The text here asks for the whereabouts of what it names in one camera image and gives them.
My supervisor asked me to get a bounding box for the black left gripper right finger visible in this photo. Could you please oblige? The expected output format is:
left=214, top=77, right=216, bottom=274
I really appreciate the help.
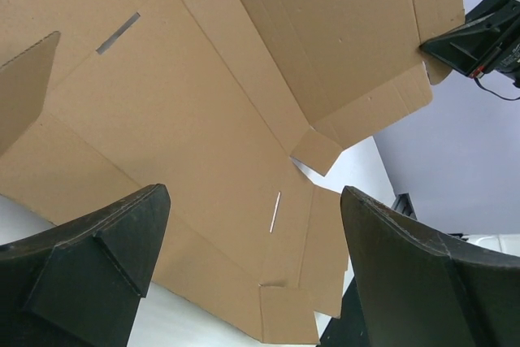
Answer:
left=340, top=186, right=519, bottom=346

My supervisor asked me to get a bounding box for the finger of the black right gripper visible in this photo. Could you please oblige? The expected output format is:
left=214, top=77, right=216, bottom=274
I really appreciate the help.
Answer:
left=419, top=16, right=504, bottom=76

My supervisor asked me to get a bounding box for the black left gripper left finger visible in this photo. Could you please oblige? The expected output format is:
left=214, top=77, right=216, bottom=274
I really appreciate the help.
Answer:
left=1, top=184, right=171, bottom=346

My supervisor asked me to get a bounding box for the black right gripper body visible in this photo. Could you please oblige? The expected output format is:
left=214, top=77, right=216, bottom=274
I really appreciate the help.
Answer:
left=465, top=0, right=519, bottom=87

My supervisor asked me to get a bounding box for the brown cardboard box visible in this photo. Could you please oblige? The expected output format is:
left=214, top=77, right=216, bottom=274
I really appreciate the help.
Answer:
left=1, top=0, right=464, bottom=345

